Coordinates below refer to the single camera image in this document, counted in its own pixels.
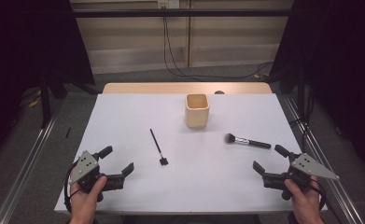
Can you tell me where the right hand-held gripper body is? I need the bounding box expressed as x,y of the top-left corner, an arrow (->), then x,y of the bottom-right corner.
261,152 -> 341,201

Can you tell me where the aluminium floor rail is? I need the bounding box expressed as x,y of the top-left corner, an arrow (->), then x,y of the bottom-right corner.
282,92 -> 365,224
0,96 -> 66,224

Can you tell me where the person's right hand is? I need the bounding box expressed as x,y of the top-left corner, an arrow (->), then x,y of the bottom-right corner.
284,175 -> 323,218

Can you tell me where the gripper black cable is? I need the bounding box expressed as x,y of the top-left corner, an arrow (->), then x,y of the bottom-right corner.
309,178 -> 328,213
63,160 -> 80,214

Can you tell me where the yellow floor tape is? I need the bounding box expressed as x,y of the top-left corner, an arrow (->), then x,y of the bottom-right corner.
27,90 -> 43,108

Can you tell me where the white table sheet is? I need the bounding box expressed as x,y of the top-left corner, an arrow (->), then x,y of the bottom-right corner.
54,92 -> 328,216

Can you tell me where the black wall cable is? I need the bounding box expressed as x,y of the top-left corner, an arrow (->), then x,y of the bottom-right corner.
161,6 -> 274,80

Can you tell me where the black fluffy makeup brush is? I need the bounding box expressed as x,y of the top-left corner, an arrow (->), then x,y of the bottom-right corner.
223,133 -> 273,150

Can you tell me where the wooden table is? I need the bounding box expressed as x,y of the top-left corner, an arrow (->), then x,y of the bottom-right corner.
102,81 -> 274,95

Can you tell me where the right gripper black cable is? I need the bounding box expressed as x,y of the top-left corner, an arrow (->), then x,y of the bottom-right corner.
309,178 -> 328,213

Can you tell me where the black curtain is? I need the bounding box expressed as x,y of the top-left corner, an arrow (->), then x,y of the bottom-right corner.
0,0 -> 95,162
270,0 -> 365,178

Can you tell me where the black metal stand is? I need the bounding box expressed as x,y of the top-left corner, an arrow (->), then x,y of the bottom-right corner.
39,71 -> 53,129

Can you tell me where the thin black brush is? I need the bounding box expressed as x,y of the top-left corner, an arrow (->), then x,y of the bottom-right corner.
148,128 -> 170,166

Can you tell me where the black horizontal bar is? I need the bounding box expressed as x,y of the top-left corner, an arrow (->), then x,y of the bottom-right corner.
72,8 -> 293,18

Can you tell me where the person's left hand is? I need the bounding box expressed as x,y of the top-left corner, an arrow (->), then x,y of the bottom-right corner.
68,175 -> 108,218

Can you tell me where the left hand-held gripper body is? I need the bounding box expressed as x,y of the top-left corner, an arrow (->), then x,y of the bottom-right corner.
68,150 -> 126,203

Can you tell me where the white wall socket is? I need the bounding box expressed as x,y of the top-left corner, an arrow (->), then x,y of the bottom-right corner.
157,0 -> 180,9

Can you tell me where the beige square cup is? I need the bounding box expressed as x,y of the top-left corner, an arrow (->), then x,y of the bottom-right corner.
184,92 -> 210,129

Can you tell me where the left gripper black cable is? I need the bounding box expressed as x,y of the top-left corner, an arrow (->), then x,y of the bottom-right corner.
63,160 -> 80,214

